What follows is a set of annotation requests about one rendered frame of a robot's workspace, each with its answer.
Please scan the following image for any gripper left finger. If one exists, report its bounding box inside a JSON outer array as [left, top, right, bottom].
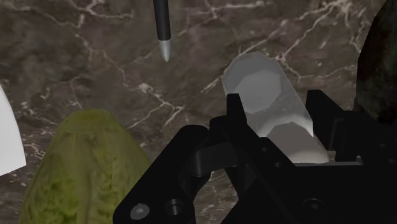
[[112, 93, 298, 224]]

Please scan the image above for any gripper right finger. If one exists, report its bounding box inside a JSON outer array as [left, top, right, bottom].
[[305, 90, 397, 168]]

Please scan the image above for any dark rough rounded object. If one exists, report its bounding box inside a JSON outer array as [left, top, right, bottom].
[[354, 0, 397, 124]]

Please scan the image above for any green lettuce head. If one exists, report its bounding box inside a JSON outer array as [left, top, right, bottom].
[[18, 108, 152, 224]]

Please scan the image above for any black pen with silver tip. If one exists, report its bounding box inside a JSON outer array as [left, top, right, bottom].
[[152, 0, 172, 63]]

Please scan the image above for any white flat object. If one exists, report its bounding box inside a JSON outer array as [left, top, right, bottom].
[[0, 85, 27, 177]]

